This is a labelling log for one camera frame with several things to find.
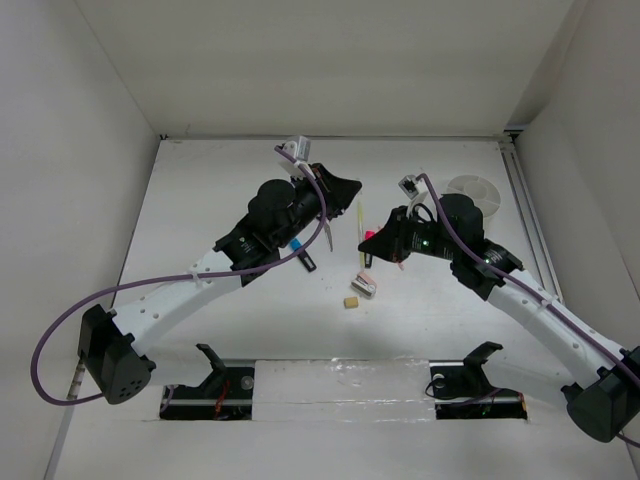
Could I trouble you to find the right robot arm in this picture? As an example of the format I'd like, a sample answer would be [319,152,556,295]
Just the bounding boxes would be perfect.
[358,194,639,443]

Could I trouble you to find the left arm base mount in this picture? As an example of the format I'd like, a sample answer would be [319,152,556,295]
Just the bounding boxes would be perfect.
[159,343,255,421]

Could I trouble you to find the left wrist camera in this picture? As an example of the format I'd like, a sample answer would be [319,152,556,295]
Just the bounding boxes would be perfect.
[282,135,311,162]

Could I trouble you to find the black handled scissors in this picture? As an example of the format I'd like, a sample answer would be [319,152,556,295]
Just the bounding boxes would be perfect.
[323,222,334,253]

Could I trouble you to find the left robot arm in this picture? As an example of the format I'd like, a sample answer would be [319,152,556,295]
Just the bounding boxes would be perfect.
[78,163,362,405]

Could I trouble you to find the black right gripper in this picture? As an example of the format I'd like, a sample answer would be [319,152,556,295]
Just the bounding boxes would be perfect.
[358,205,460,263]

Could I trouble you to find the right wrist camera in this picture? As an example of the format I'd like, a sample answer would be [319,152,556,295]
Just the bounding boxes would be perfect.
[398,175,419,199]

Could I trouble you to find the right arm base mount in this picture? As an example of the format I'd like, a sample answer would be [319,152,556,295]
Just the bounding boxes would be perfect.
[424,342,528,420]

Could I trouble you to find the small tan eraser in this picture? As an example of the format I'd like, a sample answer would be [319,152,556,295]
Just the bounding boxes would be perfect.
[343,297,359,309]

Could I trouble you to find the white round compartment container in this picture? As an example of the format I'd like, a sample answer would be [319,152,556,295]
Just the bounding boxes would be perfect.
[446,175,501,220]

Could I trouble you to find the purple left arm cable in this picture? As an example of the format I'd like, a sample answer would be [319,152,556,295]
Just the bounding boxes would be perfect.
[30,144,331,406]

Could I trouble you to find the pink eraser in sleeve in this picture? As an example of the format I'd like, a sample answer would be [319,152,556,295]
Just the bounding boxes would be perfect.
[351,271,377,299]

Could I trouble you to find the yellow highlighter pen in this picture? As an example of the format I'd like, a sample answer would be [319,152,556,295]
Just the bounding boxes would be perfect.
[357,200,366,269]

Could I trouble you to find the blue black thick highlighter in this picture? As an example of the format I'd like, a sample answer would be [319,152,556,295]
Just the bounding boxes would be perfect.
[289,238,317,273]

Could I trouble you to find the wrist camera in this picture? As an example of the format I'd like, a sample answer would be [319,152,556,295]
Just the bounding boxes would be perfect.
[282,135,311,162]
[398,175,419,199]

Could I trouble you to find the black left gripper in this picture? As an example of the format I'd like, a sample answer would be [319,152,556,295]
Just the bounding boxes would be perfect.
[273,164,360,250]

